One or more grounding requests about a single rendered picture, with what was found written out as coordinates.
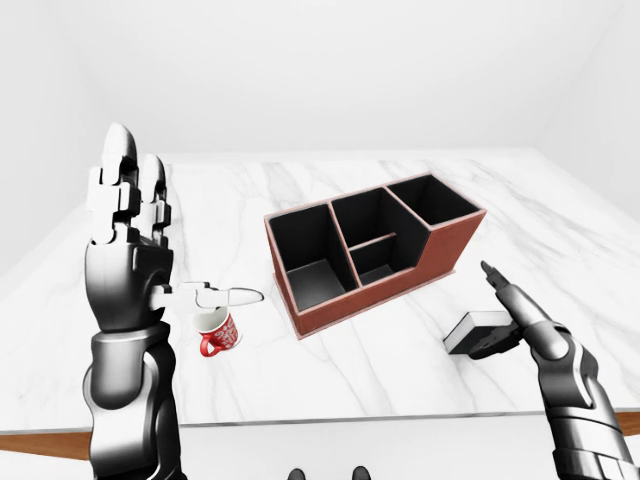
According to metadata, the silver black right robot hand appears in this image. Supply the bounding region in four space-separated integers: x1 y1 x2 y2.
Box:
468 260 572 361

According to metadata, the red white patterned mug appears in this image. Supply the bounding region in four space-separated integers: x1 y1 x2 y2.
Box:
192 305 243 358

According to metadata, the red-brown desk caddy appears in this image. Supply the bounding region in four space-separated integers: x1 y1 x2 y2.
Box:
263 172 488 341

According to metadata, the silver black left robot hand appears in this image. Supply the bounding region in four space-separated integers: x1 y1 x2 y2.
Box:
83 122 266 334

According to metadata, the black white book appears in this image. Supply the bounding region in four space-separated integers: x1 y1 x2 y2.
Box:
442 310 516 356

